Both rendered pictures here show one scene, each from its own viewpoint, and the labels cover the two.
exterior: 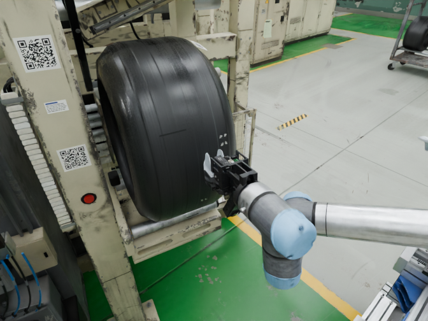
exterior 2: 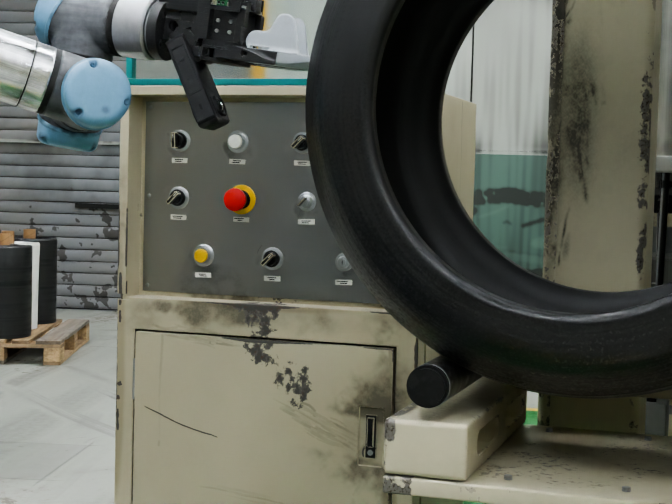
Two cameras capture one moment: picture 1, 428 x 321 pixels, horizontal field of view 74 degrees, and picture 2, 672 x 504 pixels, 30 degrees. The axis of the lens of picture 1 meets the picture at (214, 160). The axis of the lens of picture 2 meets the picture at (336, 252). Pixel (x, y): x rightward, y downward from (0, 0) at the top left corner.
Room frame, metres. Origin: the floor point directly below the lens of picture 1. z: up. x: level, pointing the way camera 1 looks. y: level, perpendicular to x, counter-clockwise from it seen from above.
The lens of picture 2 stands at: (1.66, -0.97, 1.10)
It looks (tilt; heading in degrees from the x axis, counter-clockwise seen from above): 3 degrees down; 136
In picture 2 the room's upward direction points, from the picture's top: 2 degrees clockwise
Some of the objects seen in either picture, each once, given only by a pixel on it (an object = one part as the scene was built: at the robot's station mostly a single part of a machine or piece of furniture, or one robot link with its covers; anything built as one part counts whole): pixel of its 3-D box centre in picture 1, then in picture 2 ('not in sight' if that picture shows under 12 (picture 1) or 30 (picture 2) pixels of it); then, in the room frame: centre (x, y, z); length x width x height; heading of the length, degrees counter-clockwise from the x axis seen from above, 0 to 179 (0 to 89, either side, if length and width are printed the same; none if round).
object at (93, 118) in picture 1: (82, 133); not in sight; (1.09, 0.58, 1.05); 0.20 x 0.15 x 0.30; 118
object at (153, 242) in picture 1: (175, 228); (462, 420); (0.73, 0.15, 0.84); 0.36 x 0.09 x 0.06; 118
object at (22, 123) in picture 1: (44, 167); not in sight; (0.66, 0.49, 1.19); 0.05 x 0.04 x 0.48; 28
